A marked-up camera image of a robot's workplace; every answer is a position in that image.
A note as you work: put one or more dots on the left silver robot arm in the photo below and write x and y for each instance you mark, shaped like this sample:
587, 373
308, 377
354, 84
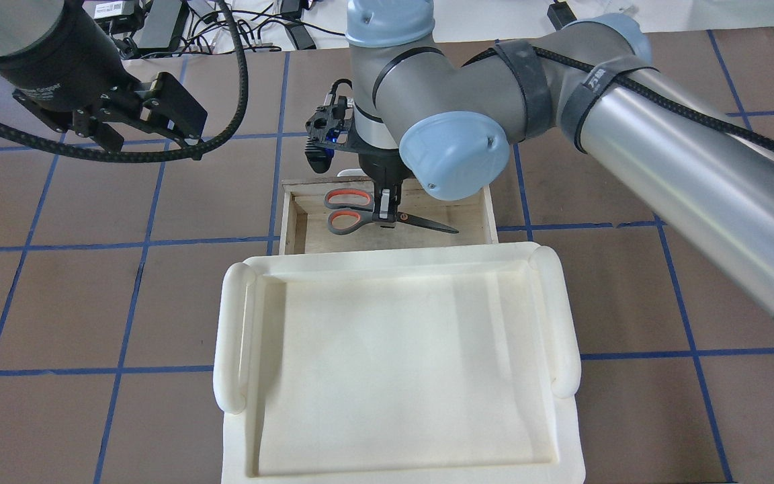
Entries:
23, 22

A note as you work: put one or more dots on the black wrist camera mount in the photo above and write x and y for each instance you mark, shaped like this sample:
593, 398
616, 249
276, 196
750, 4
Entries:
328, 130

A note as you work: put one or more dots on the red grey handled scissors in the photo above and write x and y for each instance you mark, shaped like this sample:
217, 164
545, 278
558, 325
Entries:
358, 204

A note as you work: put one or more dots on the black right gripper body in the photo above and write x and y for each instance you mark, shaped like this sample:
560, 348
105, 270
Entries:
380, 169

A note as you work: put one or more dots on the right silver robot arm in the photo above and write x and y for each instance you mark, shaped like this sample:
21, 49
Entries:
454, 127

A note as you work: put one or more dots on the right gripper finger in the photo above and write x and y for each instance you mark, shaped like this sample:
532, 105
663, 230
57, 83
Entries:
386, 203

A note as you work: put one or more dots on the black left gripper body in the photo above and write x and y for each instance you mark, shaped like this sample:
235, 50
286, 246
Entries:
58, 64

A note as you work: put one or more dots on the white plastic tray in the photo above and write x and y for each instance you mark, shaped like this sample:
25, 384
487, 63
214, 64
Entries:
453, 364

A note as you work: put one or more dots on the black power adapter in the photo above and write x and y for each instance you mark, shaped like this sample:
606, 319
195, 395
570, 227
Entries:
163, 26

